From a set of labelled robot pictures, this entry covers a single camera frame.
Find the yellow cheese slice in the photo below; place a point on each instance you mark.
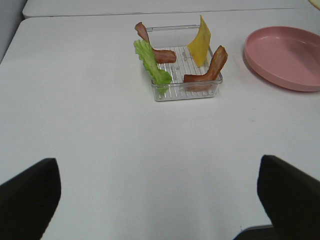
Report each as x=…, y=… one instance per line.
x=199, y=47

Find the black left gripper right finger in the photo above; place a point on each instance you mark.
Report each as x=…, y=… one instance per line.
x=290, y=198

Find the green lettuce leaf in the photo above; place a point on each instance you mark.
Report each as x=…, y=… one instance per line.
x=145, y=53

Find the bacon strip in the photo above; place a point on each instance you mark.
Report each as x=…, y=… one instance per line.
x=161, y=56
x=204, y=82

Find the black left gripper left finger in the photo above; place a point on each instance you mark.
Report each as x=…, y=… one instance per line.
x=29, y=200

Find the pink round plate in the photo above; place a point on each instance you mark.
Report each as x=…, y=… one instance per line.
x=285, y=56

